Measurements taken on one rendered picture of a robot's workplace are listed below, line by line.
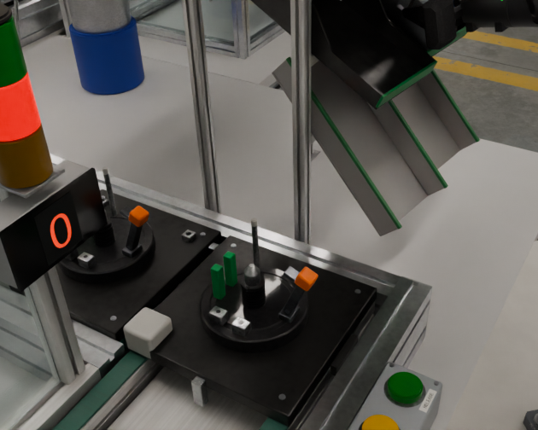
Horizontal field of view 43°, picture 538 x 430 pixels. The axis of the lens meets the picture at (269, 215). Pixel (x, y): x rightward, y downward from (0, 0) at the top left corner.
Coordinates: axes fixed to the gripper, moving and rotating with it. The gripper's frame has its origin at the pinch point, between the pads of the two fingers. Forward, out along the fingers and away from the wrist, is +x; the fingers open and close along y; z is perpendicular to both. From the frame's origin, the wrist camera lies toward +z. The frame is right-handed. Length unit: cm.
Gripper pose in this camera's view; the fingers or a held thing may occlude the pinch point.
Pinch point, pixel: (433, 6)
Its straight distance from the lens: 103.6
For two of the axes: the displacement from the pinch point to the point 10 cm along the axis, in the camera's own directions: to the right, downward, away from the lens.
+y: -6.6, 4.8, -5.8
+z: -2.2, -8.6, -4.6
